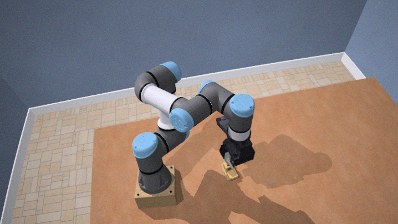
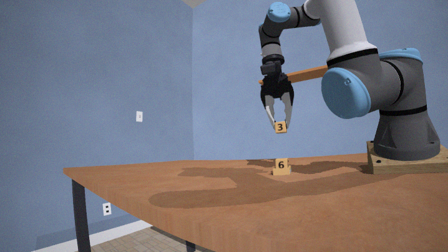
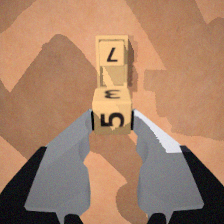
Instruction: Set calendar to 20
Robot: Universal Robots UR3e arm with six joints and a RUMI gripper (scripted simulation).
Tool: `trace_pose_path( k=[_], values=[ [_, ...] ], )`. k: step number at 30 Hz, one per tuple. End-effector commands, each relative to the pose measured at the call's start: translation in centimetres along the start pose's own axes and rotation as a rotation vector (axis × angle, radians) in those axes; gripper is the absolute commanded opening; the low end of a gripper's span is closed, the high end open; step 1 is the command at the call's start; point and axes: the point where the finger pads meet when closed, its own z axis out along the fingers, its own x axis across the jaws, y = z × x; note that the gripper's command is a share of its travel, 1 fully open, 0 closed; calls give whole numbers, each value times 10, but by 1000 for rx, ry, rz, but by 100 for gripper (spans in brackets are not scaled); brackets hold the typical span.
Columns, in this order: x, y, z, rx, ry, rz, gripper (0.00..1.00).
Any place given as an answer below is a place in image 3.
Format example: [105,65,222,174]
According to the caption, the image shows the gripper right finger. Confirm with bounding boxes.
[131,108,224,224]

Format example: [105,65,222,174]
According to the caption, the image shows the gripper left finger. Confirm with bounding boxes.
[0,109,94,224]

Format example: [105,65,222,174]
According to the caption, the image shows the tan wooden number cube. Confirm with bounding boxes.
[99,40,125,67]
[92,88,133,135]

